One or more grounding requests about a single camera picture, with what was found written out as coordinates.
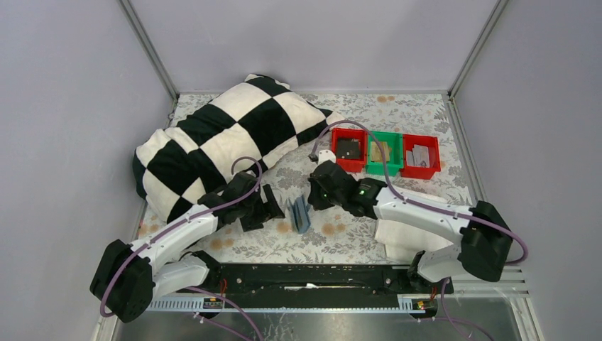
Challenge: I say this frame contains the gold cards in bin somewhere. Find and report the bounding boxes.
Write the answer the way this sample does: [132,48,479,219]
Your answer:
[370,141,391,163]

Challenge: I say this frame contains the white folded towel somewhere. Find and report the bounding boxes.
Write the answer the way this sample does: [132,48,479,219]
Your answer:
[374,220,452,264]

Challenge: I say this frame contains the left red plastic bin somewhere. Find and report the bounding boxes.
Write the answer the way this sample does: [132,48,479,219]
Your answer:
[331,128,367,173]

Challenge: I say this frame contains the grey slotted cable duct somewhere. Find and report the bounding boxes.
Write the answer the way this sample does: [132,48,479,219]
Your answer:
[146,295,438,315]

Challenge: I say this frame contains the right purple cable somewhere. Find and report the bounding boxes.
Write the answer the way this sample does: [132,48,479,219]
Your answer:
[307,120,529,266]

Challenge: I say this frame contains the purple cable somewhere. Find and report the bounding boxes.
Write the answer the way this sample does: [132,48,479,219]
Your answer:
[307,120,529,266]
[99,156,264,318]

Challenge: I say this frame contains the black white checkered pillow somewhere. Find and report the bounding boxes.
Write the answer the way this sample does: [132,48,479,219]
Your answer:
[132,74,343,222]

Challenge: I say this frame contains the green plastic bin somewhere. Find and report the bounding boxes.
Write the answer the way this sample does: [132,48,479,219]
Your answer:
[365,131,404,177]

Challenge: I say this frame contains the blue card holder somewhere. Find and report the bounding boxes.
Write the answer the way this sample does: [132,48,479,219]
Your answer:
[287,195,312,234]

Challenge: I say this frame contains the right red plastic bin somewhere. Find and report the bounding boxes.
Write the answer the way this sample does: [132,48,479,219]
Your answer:
[400,134,441,180]

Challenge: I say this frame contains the black cards in bin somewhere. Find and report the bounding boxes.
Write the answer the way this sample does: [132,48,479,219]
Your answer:
[335,138,362,161]

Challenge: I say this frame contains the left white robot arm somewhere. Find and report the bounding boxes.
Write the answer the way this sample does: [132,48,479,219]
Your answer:
[89,172,285,323]

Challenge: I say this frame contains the red plastic bin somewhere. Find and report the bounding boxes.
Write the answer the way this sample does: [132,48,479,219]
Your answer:
[400,134,441,180]
[331,128,367,173]

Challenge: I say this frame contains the white cards in bin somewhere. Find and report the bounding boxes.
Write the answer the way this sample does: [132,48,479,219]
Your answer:
[405,145,431,168]

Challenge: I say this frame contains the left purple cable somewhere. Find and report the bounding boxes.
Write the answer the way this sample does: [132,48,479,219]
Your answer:
[99,156,264,318]

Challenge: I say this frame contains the floral table cloth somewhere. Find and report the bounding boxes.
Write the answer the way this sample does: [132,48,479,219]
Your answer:
[192,94,476,264]

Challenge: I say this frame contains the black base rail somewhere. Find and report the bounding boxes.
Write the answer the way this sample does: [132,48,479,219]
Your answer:
[199,264,433,305]

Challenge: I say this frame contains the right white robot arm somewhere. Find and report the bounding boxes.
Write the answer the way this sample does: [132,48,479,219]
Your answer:
[307,161,513,293]

